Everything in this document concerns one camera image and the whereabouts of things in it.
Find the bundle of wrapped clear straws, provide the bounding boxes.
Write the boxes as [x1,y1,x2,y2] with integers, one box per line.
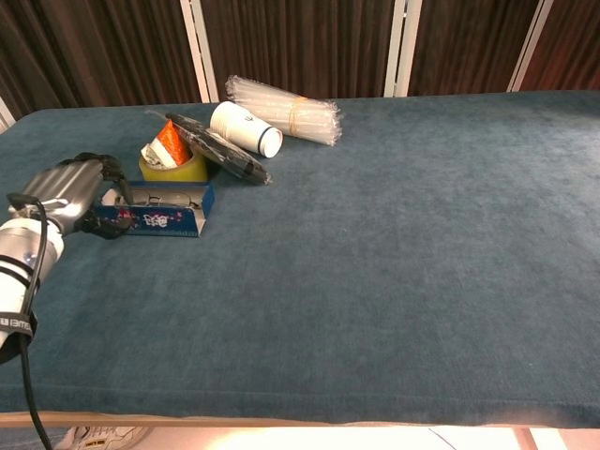
[224,74,343,148]

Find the blue table cloth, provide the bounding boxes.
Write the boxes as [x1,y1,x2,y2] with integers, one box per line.
[0,89,600,429]

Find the black rimmed eyeglasses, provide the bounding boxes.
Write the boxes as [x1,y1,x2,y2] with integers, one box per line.
[134,188,203,209]

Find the white sneaker under table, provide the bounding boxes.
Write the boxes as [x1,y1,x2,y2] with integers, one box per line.
[67,425,152,450]

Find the orange white crumpled wrapper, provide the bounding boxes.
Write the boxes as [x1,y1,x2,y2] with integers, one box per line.
[140,118,191,170]

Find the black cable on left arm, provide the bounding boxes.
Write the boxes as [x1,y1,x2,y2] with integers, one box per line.
[6,192,53,450]

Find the black item in clear bag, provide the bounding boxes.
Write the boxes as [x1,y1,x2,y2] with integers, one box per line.
[144,109,274,186]

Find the white partition frame post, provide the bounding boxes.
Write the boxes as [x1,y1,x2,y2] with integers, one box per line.
[179,0,220,104]
[383,0,424,98]
[0,95,17,133]
[506,0,557,93]

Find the yellow tape roll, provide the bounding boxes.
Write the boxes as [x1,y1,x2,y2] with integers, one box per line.
[138,148,210,184]

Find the white paper cup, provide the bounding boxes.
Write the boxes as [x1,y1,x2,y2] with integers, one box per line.
[208,99,285,159]

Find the blue glasses case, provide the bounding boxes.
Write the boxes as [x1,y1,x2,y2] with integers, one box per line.
[93,179,218,240]

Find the dark brown pleated curtain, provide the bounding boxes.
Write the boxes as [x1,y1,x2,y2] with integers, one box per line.
[0,0,600,121]

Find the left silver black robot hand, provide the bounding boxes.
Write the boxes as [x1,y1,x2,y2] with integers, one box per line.
[7,152,135,241]

